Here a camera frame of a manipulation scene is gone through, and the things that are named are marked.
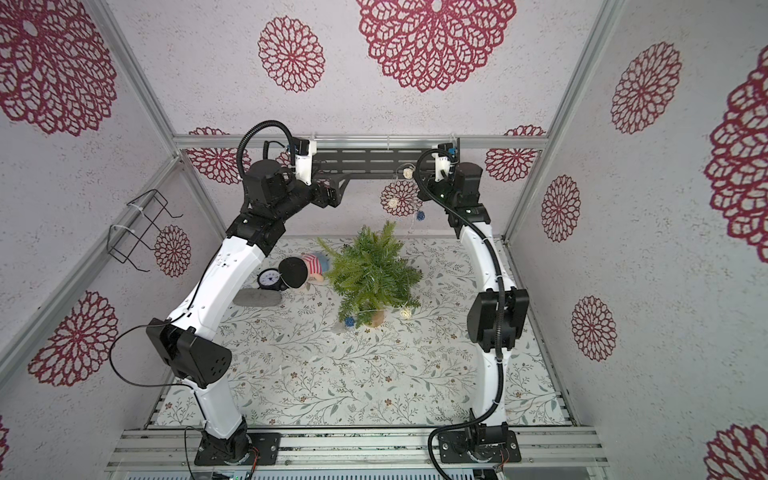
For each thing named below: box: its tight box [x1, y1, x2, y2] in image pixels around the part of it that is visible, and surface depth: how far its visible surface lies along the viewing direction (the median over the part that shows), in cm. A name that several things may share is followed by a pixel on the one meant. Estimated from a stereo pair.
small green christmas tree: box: [317, 221, 423, 329], surface depth 74 cm
